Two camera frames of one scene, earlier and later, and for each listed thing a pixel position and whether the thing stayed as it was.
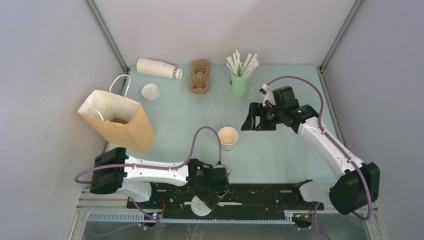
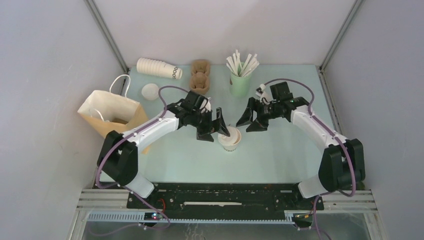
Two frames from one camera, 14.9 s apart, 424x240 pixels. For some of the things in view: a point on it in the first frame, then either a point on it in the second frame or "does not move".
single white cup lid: (199, 207) to (227, 140)
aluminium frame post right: (355, 6) does not move
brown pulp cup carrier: (200, 83) does not move
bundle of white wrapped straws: (234, 63) does not move
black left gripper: (210, 199) to (209, 128)
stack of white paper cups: (158, 68) does not move
